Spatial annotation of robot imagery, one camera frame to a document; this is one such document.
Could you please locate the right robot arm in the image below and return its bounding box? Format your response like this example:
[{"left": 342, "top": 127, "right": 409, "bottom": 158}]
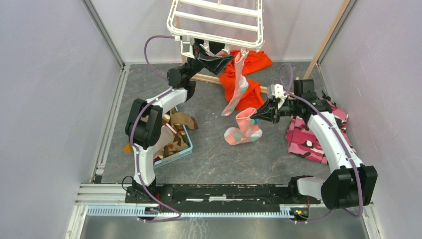
[{"left": 252, "top": 79, "right": 378, "bottom": 210}]

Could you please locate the wooden drying rack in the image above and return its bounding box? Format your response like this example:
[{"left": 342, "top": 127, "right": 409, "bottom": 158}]
[{"left": 193, "top": 0, "right": 356, "bottom": 85}]

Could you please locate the white clip hanger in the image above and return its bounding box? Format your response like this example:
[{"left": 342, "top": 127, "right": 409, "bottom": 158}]
[{"left": 166, "top": 0, "right": 265, "bottom": 54}]

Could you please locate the pile of socks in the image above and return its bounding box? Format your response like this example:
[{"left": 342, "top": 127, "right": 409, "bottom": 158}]
[{"left": 123, "top": 110, "right": 199, "bottom": 164}]

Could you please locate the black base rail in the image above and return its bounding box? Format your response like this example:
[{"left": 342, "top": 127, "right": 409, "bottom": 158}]
[{"left": 125, "top": 184, "right": 321, "bottom": 214}]

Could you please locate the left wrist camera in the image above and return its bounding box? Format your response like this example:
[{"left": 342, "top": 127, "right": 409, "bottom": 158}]
[{"left": 174, "top": 35, "right": 198, "bottom": 59}]

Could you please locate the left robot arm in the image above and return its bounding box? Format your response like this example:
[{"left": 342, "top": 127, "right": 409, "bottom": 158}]
[{"left": 125, "top": 39, "right": 233, "bottom": 203}]

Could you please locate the orange shirt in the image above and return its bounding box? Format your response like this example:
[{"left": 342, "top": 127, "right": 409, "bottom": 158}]
[{"left": 219, "top": 50, "right": 272, "bottom": 116}]

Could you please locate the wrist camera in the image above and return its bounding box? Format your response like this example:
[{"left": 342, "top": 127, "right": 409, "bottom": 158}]
[
  {"left": 174, "top": 35, "right": 198, "bottom": 59},
  {"left": 267, "top": 84, "right": 287, "bottom": 109}
]

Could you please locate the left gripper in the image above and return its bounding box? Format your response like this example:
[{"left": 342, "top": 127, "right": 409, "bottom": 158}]
[{"left": 183, "top": 35, "right": 234, "bottom": 80}]

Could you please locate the light blue basket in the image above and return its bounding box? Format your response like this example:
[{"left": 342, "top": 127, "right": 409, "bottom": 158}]
[{"left": 153, "top": 105, "right": 194, "bottom": 169}]

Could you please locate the brown tan sock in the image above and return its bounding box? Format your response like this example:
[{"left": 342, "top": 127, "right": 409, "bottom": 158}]
[{"left": 170, "top": 112, "right": 199, "bottom": 129}]

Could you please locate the pink sock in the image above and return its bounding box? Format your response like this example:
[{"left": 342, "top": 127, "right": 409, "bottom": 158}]
[
  {"left": 224, "top": 108, "right": 262, "bottom": 145},
  {"left": 221, "top": 51, "right": 249, "bottom": 116}
]

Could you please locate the pink camouflage backpack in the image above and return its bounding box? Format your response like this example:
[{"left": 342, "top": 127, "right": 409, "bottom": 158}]
[{"left": 286, "top": 101, "right": 353, "bottom": 164}]

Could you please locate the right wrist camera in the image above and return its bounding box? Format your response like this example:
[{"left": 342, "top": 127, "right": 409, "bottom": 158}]
[{"left": 267, "top": 84, "right": 287, "bottom": 109}]

